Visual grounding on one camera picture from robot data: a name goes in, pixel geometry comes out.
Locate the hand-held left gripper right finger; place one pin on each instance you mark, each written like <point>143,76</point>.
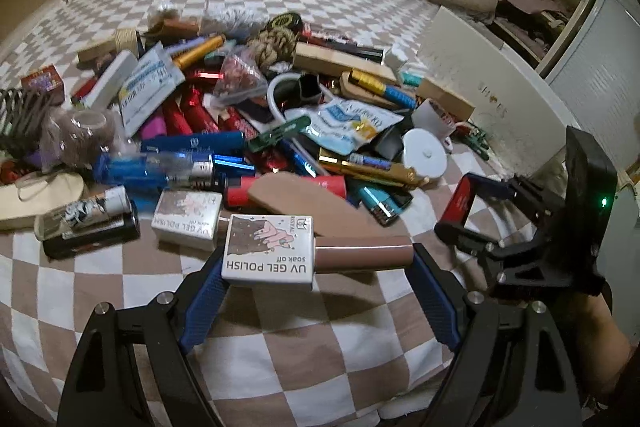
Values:
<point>435,302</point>

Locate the checkered bed sheet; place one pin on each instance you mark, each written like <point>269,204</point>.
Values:
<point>300,357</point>

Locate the grey tape roll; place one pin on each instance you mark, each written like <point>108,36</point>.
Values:
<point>432,117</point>

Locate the gold and blue tube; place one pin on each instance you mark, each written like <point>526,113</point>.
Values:
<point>385,89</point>

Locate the white fluffy ball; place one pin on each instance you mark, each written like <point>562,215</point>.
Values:
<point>235,19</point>

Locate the brown gel polish bottle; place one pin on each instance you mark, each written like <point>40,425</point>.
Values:
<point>270,252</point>
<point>185,217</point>

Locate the clear bag of brown bands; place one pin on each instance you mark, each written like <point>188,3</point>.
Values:
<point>80,137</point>

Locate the green hair clip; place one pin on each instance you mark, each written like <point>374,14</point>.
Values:
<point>280,134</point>

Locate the open closet shelf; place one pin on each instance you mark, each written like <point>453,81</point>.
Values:
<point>575,12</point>

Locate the white rectangular block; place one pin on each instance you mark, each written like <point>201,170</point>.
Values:
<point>112,79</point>

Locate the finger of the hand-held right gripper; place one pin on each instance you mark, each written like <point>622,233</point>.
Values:
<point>487,187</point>
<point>465,239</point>

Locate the black white patterned cylinder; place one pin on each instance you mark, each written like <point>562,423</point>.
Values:
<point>80,212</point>

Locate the red patterned small box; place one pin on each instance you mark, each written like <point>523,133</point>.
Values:
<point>42,82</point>

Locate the brown leather item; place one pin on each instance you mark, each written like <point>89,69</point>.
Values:
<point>175,29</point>

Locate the gold marker pen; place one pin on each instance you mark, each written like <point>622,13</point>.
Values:
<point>390,169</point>

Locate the white storage box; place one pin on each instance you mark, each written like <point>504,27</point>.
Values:
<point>500,72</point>

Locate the long wooden block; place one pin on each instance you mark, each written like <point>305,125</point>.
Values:
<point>340,59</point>

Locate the black round tin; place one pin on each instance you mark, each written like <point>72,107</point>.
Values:
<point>283,23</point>

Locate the clear blue lighter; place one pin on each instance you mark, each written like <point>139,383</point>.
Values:
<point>150,169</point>

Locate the teal lighter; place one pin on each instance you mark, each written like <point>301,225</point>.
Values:
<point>382,204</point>

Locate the red item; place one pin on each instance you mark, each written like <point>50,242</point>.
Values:
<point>460,207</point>

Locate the navy blue box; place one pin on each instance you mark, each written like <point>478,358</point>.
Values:
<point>200,143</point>

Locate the person's right forearm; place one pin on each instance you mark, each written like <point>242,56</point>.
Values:
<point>600,347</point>

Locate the white blue sachet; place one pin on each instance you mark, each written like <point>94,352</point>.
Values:
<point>150,87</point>

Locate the green clothespin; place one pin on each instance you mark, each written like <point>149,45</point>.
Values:
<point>472,139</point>

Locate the tan shoe insole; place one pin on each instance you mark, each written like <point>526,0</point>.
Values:
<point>310,207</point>

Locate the bag of red beads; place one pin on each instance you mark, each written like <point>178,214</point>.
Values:
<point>240,74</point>

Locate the gold lipstick tube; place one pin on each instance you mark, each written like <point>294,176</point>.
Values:
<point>334,162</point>

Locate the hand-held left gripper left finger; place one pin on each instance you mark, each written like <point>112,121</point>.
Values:
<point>205,307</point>

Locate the white round disc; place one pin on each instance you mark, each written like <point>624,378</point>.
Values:
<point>425,154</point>

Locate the white sliding door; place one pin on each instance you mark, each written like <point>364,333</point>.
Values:
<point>600,67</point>

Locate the round wooden box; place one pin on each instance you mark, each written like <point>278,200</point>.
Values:
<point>97,52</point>
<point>127,41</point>

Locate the blue white snack packet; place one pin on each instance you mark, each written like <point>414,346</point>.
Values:
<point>345,122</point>

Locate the beige shoe insole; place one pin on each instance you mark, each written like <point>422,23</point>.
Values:
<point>40,202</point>

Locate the black red long box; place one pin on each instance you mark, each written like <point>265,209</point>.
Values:
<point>345,49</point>

